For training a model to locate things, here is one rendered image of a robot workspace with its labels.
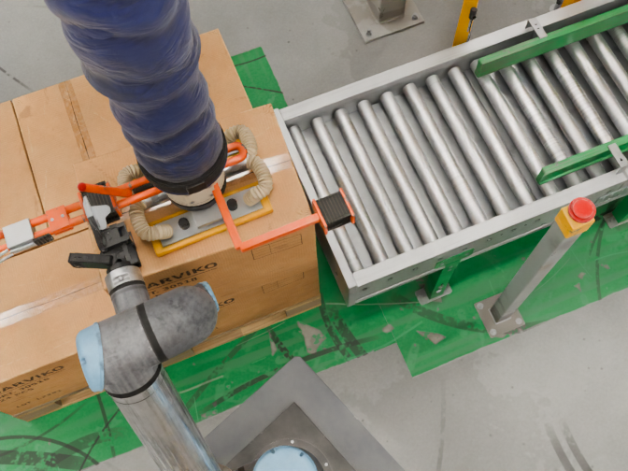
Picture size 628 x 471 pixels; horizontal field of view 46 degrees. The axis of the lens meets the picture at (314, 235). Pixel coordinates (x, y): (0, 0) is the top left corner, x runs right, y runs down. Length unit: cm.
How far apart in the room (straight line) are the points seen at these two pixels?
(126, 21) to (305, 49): 222
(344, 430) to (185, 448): 62
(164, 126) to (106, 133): 116
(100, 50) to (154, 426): 71
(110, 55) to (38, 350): 135
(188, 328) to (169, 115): 45
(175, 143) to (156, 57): 32
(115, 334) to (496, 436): 183
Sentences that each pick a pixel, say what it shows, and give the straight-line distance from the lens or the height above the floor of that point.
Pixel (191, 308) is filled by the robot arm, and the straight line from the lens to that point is 137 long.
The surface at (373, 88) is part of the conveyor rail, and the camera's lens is 263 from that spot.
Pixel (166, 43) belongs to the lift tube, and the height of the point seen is 172.
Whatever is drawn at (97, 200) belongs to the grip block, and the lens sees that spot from 198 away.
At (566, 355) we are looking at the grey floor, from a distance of 301.
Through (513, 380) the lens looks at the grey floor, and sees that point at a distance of 293.
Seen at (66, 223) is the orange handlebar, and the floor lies 109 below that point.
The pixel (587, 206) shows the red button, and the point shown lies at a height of 104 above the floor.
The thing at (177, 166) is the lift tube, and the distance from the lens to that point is 174.
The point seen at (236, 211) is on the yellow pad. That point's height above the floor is 97.
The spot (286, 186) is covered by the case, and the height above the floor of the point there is 94.
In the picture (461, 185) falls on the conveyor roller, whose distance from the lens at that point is 253.
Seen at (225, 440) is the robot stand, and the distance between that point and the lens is 209.
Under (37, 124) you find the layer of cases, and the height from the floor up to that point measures 54.
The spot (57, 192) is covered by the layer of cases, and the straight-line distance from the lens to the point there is 267.
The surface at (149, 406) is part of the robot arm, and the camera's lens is 145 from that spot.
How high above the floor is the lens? 281
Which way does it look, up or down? 69 degrees down
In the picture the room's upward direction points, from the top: 4 degrees counter-clockwise
